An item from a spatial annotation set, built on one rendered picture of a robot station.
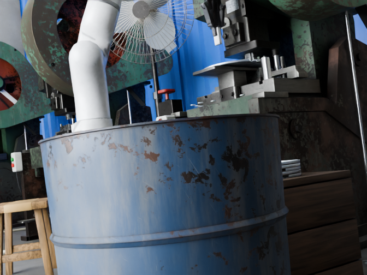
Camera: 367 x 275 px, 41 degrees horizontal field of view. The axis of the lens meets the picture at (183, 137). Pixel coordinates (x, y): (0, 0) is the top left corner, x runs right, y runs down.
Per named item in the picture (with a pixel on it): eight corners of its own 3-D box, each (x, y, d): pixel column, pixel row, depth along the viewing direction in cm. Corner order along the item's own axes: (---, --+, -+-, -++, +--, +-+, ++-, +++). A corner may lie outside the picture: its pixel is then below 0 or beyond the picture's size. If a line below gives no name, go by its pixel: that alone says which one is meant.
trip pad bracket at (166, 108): (176, 141, 218) (171, 96, 219) (163, 143, 225) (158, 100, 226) (187, 139, 222) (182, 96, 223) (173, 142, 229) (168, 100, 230)
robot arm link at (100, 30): (86, -4, 159) (89, 14, 177) (64, 70, 156) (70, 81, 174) (119, 6, 160) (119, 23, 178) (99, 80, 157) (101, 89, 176)
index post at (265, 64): (268, 78, 192) (265, 54, 192) (262, 80, 194) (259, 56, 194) (272, 79, 193) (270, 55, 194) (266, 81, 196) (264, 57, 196)
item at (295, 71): (299, 76, 194) (295, 50, 195) (266, 84, 207) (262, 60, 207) (308, 77, 198) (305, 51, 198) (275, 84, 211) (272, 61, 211)
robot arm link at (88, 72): (72, 117, 148) (64, 36, 150) (78, 123, 167) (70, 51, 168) (110, 114, 150) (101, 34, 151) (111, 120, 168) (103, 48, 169)
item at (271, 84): (275, 93, 188) (273, 77, 188) (197, 111, 222) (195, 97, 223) (321, 93, 208) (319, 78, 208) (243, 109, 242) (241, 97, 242)
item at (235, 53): (258, 52, 203) (256, 39, 204) (223, 63, 219) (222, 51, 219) (282, 54, 214) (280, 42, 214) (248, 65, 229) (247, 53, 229)
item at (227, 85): (218, 98, 190) (214, 64, 191) (195, 104, 201) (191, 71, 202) (261, 98, 206) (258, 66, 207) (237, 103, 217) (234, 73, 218)
